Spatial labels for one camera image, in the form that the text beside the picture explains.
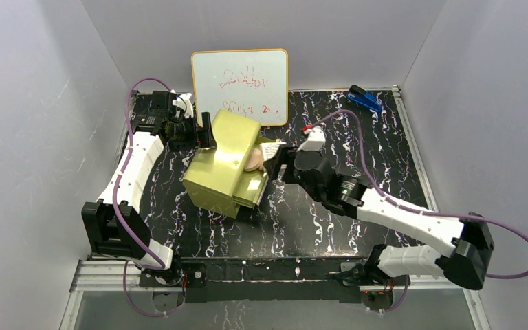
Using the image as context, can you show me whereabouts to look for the large round powder puff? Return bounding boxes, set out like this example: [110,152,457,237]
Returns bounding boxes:
[244,148,265,173]

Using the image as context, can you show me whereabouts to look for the green metal drawer chest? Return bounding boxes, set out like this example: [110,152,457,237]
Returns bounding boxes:
[182,109,269,218]

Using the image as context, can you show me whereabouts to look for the white makeup packet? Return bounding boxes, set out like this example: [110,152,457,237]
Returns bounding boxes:
[259,142,286,162]

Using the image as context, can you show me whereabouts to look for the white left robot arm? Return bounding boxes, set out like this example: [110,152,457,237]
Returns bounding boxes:
[81,91,217,271]

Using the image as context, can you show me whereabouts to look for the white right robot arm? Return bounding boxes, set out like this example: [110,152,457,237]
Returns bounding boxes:
[263,143,494,290]

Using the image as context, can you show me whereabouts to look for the blue stapler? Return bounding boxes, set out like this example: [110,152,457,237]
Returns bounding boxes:
[345,85,382,113]

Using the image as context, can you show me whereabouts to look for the orange framed whiteboard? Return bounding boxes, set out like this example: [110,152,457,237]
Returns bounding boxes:
[190,48,289,127]

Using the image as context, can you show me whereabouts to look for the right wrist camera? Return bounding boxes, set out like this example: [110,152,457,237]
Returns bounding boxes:
[298,125,326,151]

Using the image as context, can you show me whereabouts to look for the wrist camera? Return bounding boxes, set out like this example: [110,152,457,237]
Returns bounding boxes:
[172,93,195,119]
[298,125,326,151]

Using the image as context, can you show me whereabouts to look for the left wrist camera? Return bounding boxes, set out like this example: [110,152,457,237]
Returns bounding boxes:
[172,93,195,119]

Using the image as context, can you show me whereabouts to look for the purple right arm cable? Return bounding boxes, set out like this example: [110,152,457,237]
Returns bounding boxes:
[305,109,528,314]

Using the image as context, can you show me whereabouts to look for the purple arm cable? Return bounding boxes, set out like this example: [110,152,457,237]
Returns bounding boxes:
[111,78,172,318]
[305,109,528,314]

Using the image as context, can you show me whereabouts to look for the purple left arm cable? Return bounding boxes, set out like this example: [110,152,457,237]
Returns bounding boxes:
[111,78,172,318]

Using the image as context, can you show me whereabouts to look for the aluminium right side rail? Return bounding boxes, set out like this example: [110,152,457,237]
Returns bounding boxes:
[391,85,439,212]

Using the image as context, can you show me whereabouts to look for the aluminium rail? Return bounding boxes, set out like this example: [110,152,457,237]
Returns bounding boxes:
[391,85,439,212]
[69,257,480,293]

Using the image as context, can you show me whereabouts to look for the aluminium front rail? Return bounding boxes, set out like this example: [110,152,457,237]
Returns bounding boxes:
[69,257,480,293]

